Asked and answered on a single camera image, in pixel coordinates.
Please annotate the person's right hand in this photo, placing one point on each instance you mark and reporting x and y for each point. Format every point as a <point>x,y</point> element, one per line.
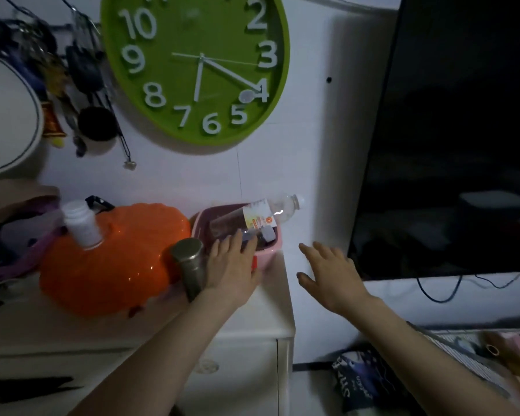
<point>336,281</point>

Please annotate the person's left hand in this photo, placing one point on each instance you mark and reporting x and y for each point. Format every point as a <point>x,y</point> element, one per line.
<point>232,272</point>

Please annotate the person's right thumb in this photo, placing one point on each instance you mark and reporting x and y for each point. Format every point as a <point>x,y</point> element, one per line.
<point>308,283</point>

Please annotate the person's left thumb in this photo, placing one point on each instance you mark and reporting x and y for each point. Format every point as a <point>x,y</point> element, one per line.
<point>257,270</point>

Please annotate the person's right forearm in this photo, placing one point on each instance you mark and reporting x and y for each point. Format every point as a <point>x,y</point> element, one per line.
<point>416,363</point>

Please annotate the person's left forearm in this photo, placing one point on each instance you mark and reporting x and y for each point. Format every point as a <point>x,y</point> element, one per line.
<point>164,363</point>

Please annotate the pink plastic bin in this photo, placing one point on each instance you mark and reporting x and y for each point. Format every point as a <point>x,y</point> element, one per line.
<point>268,253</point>

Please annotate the small dark bottle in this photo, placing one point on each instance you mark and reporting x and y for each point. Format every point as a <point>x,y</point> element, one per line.
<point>266,234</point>

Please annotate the clear plastic bottle with label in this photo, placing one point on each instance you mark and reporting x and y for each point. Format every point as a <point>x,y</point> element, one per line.
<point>260,214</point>

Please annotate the metal thermos flask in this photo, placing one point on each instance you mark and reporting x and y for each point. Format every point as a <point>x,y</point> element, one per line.
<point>190,264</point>

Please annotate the white cabinet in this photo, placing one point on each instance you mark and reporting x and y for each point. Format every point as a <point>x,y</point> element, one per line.
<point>242,363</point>

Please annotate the dark blue printed bag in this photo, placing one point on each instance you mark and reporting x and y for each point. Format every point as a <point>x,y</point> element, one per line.
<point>364,381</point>

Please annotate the orange pumpkin-shaped container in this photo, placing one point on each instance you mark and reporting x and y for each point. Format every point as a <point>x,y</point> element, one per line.
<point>121,264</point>

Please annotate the striped grey cloth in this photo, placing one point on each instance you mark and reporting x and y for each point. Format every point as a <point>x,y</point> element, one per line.
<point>463,355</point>

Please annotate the black clip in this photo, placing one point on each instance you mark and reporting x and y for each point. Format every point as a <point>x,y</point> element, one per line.
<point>99,203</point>

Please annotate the white plastic bottle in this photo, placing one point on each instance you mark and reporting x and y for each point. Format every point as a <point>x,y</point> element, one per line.
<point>81,225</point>

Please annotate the black flat television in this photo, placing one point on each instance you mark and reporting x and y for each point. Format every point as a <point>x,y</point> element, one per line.
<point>450,125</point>

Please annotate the pink and brown box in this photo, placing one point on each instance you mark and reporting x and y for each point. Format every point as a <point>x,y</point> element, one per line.
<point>513,350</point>

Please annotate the purple plastic bag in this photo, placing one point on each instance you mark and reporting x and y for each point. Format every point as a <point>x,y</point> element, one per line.
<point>13,251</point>

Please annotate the white round black-rimmed board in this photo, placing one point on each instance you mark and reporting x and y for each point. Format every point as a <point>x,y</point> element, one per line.
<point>4,116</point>

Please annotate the green round wall clock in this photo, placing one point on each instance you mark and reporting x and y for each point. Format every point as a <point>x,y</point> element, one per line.
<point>225,25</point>

